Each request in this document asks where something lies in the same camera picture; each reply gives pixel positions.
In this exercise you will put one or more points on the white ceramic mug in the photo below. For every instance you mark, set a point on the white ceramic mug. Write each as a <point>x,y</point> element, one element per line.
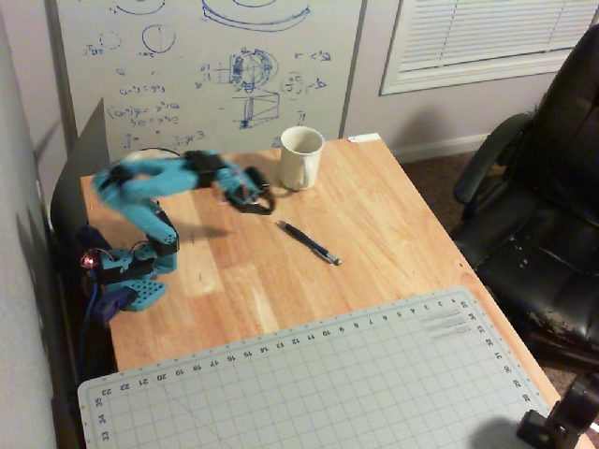
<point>300,159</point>

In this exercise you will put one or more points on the dark grey panel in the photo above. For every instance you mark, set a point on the dark grey panel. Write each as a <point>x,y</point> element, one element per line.
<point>79,187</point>

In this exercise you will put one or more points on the white eraser block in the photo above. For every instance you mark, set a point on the white eraser block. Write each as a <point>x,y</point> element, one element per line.
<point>364,137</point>

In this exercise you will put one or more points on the dark blue pen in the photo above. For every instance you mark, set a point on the dark blue pen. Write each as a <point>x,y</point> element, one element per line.
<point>309,243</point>

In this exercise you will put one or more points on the white window blinds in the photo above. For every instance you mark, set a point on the white window blinds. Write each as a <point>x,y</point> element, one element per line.
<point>486,37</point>

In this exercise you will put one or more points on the whiteboard with blue drawings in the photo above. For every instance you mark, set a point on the whiteboard with blue drawings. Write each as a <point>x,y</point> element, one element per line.
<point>210,70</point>

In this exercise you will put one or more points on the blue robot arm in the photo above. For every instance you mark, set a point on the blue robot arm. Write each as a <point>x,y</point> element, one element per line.
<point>150,187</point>

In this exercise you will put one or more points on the black leather office chair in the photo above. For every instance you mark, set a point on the black leather office chair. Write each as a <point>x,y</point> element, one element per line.
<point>538,206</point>

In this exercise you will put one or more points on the grey cutting mat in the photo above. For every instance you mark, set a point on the grey cutting mat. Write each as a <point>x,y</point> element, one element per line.
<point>318,374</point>

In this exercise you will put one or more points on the blue table clamp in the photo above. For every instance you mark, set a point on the blue table clamp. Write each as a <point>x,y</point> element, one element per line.
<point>112,306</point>

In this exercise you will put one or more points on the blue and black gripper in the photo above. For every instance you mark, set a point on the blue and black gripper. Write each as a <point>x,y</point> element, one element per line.
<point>240,188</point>

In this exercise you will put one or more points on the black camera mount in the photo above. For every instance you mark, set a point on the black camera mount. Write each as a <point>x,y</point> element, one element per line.
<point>561,416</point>

